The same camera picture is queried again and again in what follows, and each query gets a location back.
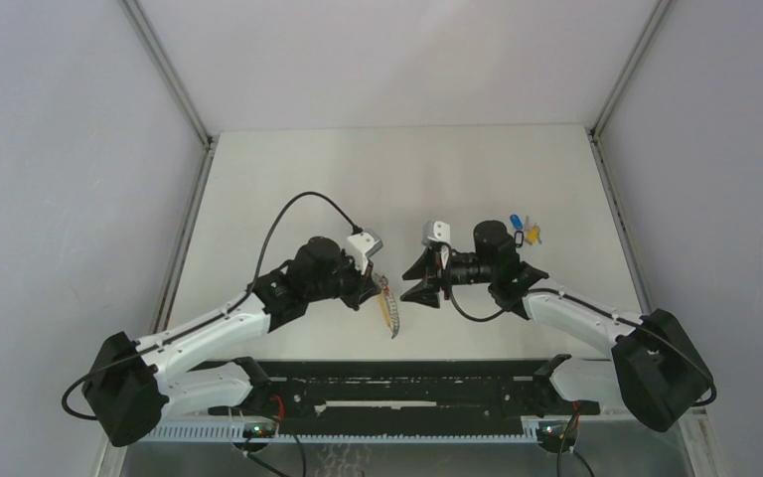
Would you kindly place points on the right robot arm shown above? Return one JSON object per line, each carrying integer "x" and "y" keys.
{"x": 650, "y": 366}

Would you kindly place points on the left aluminium frame post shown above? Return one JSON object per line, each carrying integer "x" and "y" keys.
{"x": 171, "y": 158}

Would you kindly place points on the blue key tag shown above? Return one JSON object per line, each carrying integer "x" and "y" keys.
{"x": 517, "y": 222}

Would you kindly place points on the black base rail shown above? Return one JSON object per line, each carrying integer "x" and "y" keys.
{"x": 433, "y": 396}

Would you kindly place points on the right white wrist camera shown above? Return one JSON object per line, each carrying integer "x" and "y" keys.
{"x": 436, "y": 239}

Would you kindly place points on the white cable duct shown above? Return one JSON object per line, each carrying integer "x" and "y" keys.
{"x": 192, "y": 431}

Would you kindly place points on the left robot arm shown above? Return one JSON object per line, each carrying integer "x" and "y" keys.
{"x": 133, "y": 385}

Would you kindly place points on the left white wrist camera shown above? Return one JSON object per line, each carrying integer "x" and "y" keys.
{"x": 361, "y": 247}

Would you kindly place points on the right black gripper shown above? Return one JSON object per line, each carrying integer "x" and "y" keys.
{"x": 424, "y": 292}

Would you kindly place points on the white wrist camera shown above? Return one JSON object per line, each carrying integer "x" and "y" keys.
{"x": 361, "y": 247}
{"x": 436, "y": 239}

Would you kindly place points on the metal keyring with small rings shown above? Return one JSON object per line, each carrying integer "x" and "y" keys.
{"x": 388, "y": 305}

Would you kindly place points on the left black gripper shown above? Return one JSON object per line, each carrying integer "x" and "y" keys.
{"x": 364, "y": 285}

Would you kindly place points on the yellow key tag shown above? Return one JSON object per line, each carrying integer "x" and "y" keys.
{"x": 533, "y": 235}

